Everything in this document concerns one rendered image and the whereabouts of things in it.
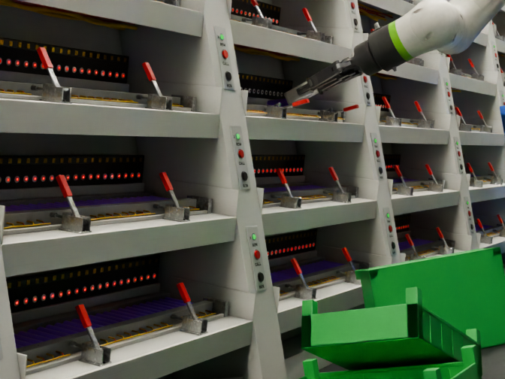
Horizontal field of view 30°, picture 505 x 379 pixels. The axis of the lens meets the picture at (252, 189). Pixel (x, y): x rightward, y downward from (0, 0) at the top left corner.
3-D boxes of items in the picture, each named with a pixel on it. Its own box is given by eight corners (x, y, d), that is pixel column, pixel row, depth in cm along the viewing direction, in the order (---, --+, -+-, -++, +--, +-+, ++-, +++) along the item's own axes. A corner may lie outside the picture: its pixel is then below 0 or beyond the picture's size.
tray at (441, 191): (458, 204, 297) (463, 161, 296) (388, 216, 244) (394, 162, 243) (397, 196, 307) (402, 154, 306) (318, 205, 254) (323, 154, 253)
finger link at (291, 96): (314, 92, 217) (313, 92, 216) (289, 104, 220) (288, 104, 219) (309, 80, 217) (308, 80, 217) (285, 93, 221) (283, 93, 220)
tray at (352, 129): (362, 142, 237) (366, 104, 236) (243, 139, 184) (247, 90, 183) (291, 134, 247) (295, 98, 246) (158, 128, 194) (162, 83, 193)
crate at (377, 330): (376, 383, 174) (376, 340, 177) (483, 375, 165) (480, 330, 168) (300, 349, 151) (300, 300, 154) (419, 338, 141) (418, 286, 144)
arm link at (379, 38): (400, 62, 202) (415, 65, 210) (380, 13, 204) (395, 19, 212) (376, 74, 205) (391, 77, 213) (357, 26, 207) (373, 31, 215)
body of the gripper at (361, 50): (377, 40, 214) (343, 59, 219) (363, 36, 207) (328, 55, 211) (389, 70, 213) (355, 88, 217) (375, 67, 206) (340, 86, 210)
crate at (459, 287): (516, 342, 197) (497, 339, 204) (500, 246, 198) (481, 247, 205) (385, 369, 189) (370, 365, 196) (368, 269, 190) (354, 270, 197)
